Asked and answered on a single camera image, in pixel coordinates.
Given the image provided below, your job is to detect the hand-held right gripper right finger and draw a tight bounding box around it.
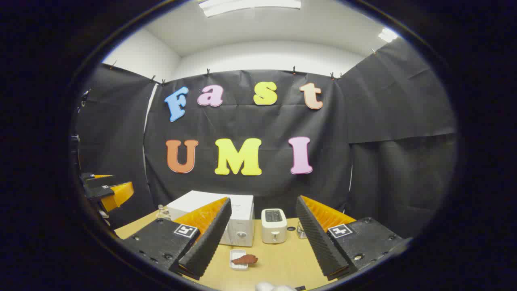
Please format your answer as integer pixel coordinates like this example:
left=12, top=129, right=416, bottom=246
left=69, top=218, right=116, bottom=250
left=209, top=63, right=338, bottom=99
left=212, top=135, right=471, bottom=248
left=295, top=195, right=406, bottom=281

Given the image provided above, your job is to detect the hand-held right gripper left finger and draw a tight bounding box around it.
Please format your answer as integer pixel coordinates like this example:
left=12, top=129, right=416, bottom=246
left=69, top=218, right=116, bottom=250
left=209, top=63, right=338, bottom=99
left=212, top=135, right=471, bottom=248
left=121, top=197, right=233, bottom=280

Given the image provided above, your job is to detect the red meat piece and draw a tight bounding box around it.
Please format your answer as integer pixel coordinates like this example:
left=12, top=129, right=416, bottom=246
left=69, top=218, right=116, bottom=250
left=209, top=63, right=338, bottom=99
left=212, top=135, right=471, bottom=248
left=231, top=254, right=259, bottom=266

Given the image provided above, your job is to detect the white microwave oven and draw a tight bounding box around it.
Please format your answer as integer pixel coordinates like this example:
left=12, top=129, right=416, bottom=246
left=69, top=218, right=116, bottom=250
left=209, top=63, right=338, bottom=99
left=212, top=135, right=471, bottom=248
left=166, top=190, right=255, bottom=247

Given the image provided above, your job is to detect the white rectangular tray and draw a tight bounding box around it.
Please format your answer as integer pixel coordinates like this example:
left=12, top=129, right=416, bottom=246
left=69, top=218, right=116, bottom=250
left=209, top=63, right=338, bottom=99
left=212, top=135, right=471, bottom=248
left=229, top=249, right=250, bottom=271

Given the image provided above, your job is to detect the white toaster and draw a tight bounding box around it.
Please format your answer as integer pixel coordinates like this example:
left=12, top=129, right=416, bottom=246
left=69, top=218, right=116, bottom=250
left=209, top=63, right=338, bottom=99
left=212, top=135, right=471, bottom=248
left=261, top=208, right=288, bottom=244

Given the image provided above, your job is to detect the small ceiling light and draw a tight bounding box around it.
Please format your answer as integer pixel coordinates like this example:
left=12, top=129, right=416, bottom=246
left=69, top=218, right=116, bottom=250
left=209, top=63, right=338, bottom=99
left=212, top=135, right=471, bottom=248
left=378, top=27, right=398, bottom=43

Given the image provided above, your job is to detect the long ceiling light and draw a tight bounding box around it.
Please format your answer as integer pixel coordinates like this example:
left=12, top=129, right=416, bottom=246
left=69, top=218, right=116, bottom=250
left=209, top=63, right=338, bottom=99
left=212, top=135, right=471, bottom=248
left=198, top=0, right=302, bottom=18

